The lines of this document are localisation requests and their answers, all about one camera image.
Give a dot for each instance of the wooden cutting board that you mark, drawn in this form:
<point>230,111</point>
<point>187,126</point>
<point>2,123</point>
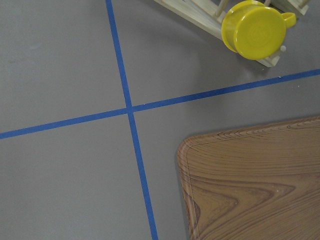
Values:
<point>255,183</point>

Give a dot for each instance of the yellow mug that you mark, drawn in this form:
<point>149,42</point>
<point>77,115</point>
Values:
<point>255,31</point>

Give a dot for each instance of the wooden mug rack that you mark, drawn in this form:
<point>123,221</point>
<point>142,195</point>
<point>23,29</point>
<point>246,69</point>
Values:
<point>209,16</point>

